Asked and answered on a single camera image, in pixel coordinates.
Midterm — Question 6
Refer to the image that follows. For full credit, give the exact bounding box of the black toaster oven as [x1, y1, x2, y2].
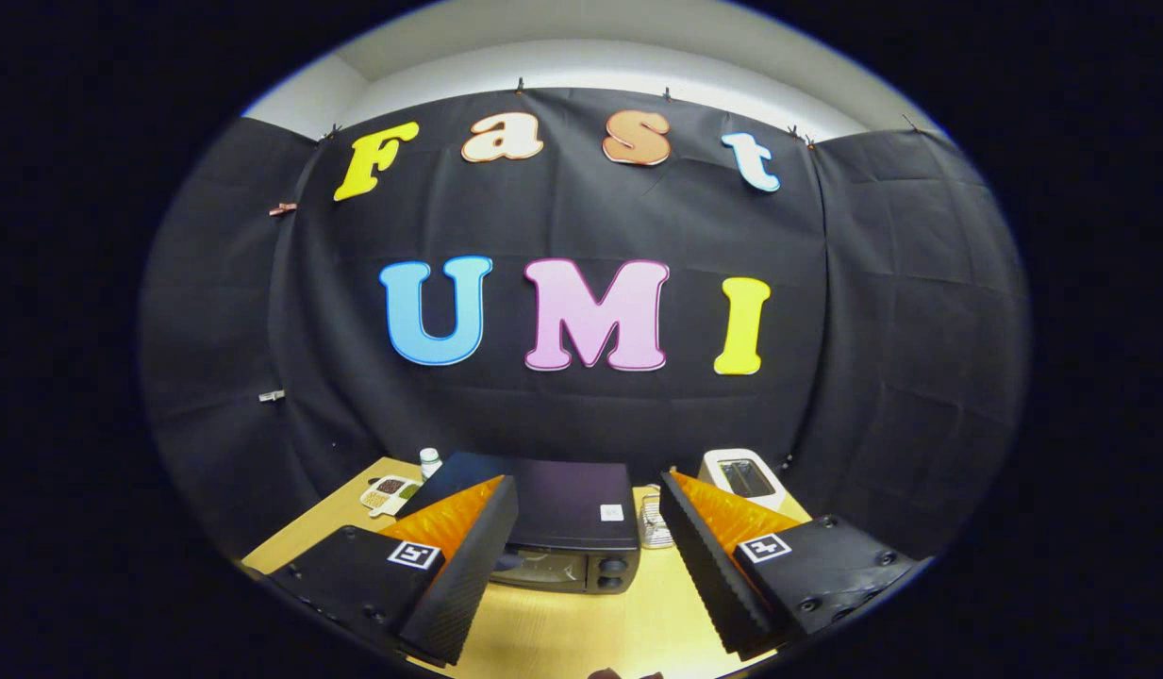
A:
[397, 451, 641, 595]

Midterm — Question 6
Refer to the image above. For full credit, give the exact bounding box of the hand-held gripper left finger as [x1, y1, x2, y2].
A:
[268, 474, 521, 668]

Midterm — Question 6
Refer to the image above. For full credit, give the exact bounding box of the cream pop-up toaster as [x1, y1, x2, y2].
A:
[698, 449, 788, 513]

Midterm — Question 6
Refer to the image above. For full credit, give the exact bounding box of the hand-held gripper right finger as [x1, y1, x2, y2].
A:
[658, 469, 922, 661]

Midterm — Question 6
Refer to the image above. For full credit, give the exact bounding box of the white divided snack tray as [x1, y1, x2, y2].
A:
[359, 475, 424, 518]

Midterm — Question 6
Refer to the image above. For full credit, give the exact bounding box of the wire utensil holder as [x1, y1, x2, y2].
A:
[638, 486, 676, 550]

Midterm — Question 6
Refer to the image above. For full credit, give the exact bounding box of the black backdrop cloth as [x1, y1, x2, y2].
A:
[140, 87, 1030, 567]

